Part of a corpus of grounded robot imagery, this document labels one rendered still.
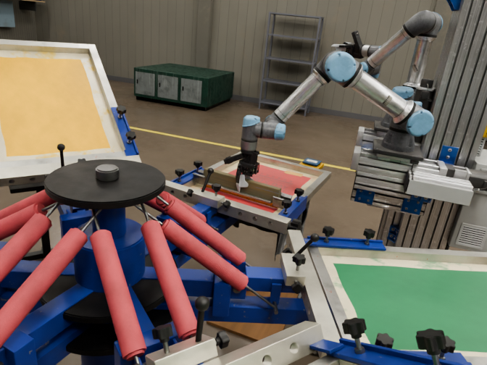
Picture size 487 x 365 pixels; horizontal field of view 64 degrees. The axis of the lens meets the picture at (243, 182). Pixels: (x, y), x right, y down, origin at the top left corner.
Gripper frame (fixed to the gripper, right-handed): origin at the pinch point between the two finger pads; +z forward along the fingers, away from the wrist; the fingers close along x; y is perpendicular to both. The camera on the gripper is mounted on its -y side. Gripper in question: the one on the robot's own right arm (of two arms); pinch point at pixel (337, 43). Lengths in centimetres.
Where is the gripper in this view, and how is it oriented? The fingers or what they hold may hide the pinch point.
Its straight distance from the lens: 285.7
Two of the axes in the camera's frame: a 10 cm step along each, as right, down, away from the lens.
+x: 7.0, -3.3, 6.4
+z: -7.2, -3.3, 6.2
